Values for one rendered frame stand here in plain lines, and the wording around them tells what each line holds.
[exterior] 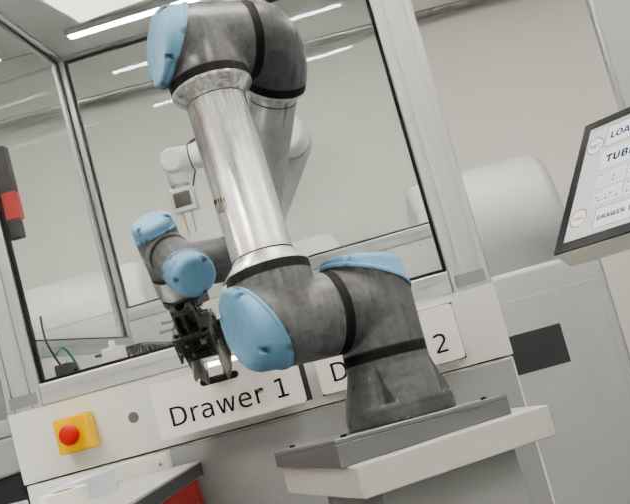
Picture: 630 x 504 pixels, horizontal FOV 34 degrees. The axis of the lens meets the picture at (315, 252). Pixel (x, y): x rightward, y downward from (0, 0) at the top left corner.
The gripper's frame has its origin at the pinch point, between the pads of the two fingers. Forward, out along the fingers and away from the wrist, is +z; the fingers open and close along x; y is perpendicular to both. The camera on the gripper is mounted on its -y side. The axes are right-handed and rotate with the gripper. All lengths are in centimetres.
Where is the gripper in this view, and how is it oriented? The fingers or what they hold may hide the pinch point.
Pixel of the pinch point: (216, 372)
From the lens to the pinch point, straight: 195.7
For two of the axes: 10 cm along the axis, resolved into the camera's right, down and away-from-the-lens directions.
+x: 9.6, -2.7, -0.8
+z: 2.8, 8.3, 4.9
